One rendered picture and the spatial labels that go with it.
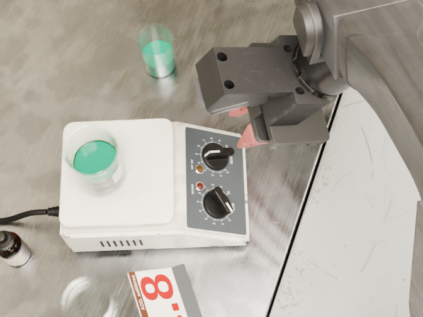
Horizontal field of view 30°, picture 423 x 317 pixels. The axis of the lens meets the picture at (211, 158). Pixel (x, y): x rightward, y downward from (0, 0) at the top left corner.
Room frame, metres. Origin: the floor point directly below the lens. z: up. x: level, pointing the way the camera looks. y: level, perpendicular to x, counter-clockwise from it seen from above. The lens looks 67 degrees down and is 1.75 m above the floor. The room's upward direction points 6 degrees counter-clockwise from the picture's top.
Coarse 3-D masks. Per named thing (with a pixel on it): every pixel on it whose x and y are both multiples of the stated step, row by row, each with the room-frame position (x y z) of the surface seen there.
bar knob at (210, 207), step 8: (208, 192) 0.29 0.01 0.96; (216, 192) 0.29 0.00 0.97; (208, 200) 0.28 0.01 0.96; (216, 200) 0.28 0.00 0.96; (224, 200) 0.28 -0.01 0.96; (208, 208) 0.27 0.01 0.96; (216, 208) 0.27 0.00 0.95; (224, 208) 0.27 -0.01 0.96; (232, 208) 0.27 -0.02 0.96; (216, 216) 0.27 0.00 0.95; (224, 216) 0.27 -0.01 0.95
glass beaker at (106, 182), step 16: (80, 128) 0.33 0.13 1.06; (96, 128) 0.33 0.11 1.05; (64, 144) 0.32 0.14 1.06; (80, 144) 0.33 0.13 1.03; (112, 144) 0.33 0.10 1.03; (64, 160) 0.30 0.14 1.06; (112, 160) 0.30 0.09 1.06; (80, 176) 0.29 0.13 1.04; (96, 176) 0.29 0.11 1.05; (112, 176) 0.29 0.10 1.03; (96, 192) 0.29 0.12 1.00; (112, 192) 0.29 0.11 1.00
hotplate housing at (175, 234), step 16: (176, 128) 0.37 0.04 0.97; (208, 128) 0.37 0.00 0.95; (176, 144) 0.35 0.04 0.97; (176, 160) 0.33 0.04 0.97; (176, 176) 0.31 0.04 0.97; (176, 192) 0.29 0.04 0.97; (48, 208) 0.30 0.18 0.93; (176, 208) 0.27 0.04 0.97; (176, 224) 0.26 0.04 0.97; (64, 240) 0.26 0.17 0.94; (80, 240) 0.25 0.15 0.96; (96, 240) 0.25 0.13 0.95; (112, 240) 0.25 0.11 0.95; (128, 240) 0.25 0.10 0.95; (144, 240) 0.25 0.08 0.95; (160, 240) 0.25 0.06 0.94; (176, 240) 0.25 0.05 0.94; (192, 240) 0.25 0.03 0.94; (208, 240) 0.24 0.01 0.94; (224, 240) 0.24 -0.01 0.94; (240, 240) 0.24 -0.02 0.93
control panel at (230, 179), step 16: (192, 128) 0.37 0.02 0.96; (192, 144) 0.35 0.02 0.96; (224, 144) 0.35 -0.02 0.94; (192, 160) 0.33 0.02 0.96; (240, 160) 0.34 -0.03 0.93; (192, 176) 0.31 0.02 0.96; (208, 176) 0.31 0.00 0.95; (224, 176) 0.31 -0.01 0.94; (240, 176) 0.32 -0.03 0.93; (192, 192) 0.29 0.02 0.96; (224, 192) 0.30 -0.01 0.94; (240, 192) 0.30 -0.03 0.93; (192, 208) 0.27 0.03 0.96; (240, 208) 0.28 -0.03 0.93; (192, 224) 0.26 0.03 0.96; (208, 224) 0.26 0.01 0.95; (224, 224) 0.26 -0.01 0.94; (240, 224) 0.26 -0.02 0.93
